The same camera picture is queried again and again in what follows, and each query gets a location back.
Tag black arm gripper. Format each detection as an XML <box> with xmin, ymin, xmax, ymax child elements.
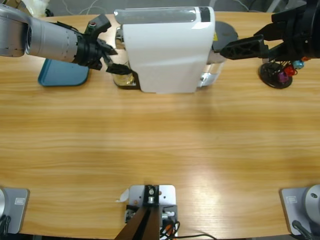
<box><xmin>73</xmin><ymin>31</ymin><xmax>132</xmax><ymax>76</ymax></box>
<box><xmin>219</xmin><ymin>0</ymin><xmax>320</xmax><ymax>62</ymax></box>

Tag clear drinking glass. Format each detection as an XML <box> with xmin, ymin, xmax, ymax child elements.
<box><xmin>112</xmin><ymin>59</ymin><xmax>133</xmax><ymax>87</ymax></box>

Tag white capsule coffee machine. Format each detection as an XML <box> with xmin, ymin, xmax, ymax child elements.
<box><xmin>113</xmin><ymin>6</ymin><xmax>217</xmax><ymax>96</ymax></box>

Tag red coffee capsule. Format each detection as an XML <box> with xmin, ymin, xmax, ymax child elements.
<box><xmin>284</xmin><ymin>65</ymin><xmax>297</xmax><ymax>77</ymax></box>

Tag purple coffee capsule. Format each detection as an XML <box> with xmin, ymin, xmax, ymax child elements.
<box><xmin>277</xmin><ymin>71</ymin><xmax>289</xmax><ymax>84</ymax></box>

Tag blue coffee capsule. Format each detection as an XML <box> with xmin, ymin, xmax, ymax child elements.
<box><xmin>291</xmin><ymin>59</ymin><xmax>306</xmax><ymax>71</ymax></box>

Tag clear water tank dark lid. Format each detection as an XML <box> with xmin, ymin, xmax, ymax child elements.
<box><xmin>198</xmin><ymin>21</ymin><xmax>240</xmax><ymax>89</ymax></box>

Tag black capsule holder with rods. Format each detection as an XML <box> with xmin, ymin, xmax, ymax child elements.
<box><xmin>258</xmin><ymin>59</ymin><xmax>294</xmax><ymax>90</ymax></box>

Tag white furniture legs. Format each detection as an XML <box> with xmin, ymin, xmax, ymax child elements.
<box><xmin>264</xmin><ymin>0</ymin><xmax>307</xmax><ymax>14</ymax></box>

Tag teal plastic tray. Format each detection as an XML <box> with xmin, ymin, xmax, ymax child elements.
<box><xmin>37</xmin><ymin>58</ymin><xmax>90</xmax><ymax>88</ymax></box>

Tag white plastic bag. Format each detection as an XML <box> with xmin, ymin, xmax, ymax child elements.
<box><xmin>22</xmin><ymin>0</ymin><xmax>51</xmax><ymax>18</ymax></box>

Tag brown cardboard box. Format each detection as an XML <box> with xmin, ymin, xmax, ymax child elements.
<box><xmin>0</xmin><ymin>0</ymin><xmax>34</xmax><ymax>18</ymax></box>

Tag white paper tag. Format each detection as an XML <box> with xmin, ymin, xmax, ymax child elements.
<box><xmin>115</xmin><ymin>188</ymin><xmax>130</xmax><ymax>204</ymax></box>

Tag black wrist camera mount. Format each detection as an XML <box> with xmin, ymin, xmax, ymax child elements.
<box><xmin>83</xmin><ymin>13</ymin><xmax>112</xmax><ymax>38</ymax></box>

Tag white cable on floor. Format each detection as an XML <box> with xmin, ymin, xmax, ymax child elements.
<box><xmin>59</xmin><ymin>0</ymin><xmax>118</xmax><ymax>16</ymax></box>

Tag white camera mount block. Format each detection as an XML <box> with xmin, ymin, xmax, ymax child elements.
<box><xmin>121</xmin><ymin>184</ymin><xmax>179</xmax><ymax>238</ymax></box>

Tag dark camera post with bracket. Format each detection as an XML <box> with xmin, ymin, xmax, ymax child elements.
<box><xmin>114</xmin><ymin>184</ymin><xmax>161</xmax><ymax>240</ymax></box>

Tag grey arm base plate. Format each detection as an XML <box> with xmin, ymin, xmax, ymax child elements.
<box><xmin>0</xmin><ymin>187</ymin><xmax>31</xmax><ymax>235</ymax></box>
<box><xmin>279</xmin><ymin>184</ymin><xmax>320</xmax><ymax>237</ymax></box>

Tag black base cable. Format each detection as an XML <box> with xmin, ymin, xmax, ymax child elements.
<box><xmin>0</xmin><ymin>214</ymin><xmax>12</xmax><ymax>235</ymax></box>
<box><xmin>291</xmin><ymin>219</ymin><xmax>314</xmax><ymax>240</ymax></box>

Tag black mount cable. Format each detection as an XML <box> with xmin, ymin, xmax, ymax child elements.
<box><xmin>159</xmin><ymin>219</ymin><xmax>216</xmax><ymax>240</ymax></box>

